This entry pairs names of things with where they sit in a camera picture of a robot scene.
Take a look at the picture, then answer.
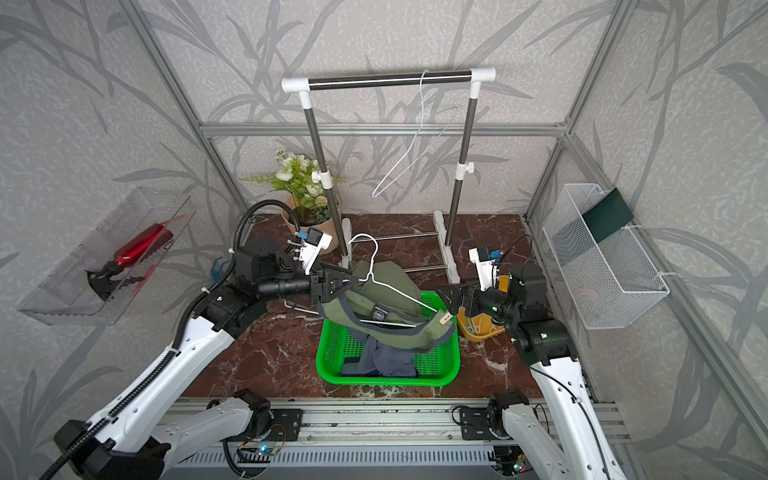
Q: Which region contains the white wire hanger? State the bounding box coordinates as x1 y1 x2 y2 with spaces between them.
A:
347 233 438 318
371 69 430 199

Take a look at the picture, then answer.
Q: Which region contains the olive green tank top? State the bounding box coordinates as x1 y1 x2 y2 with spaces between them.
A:
318 273 456 354

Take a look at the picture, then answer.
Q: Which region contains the blue-grey tank top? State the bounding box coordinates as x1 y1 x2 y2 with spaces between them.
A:
341 336 418 378

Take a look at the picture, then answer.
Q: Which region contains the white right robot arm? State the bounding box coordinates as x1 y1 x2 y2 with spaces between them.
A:
436 263 626 479

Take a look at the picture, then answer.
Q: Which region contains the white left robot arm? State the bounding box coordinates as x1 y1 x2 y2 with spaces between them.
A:
41 199 357 479

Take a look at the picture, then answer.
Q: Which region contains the yellow plastic bin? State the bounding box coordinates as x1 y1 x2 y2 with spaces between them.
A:
458 276 510 342

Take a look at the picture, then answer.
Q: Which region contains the green perforated plastic basket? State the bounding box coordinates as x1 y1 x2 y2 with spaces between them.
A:
316 290 460 387

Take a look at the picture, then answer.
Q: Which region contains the potted plant with white flowers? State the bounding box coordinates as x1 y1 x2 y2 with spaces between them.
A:
240 150 339 253

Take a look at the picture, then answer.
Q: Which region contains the blue garden hand rake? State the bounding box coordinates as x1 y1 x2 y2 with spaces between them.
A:
210 257 230 282

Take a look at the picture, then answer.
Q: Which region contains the dark green cloth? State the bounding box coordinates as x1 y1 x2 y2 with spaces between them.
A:
582 188 634 244

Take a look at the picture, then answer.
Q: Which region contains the red spray bottle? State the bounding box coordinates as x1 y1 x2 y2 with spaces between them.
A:
86 223 174 302

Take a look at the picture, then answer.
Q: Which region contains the clothes rack with steel bars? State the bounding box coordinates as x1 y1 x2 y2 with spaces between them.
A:
281 67 496 284

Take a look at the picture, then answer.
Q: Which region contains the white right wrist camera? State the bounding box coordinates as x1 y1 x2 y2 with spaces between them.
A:
468 247 502 291

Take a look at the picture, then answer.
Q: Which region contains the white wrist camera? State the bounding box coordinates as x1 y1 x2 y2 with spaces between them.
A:
294 227 333 275
468 247 502 291

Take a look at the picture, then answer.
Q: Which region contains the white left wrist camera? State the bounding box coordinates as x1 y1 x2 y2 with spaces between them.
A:
294 227 333 275

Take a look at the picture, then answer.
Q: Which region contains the white wire mesh basket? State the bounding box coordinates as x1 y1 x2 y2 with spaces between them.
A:
543 183 669 330

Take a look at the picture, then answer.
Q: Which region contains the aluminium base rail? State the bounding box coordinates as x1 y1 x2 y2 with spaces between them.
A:
149 397 631 469

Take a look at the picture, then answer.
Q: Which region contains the clear acrylic wall shelf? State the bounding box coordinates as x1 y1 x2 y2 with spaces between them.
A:
18 188 196 326

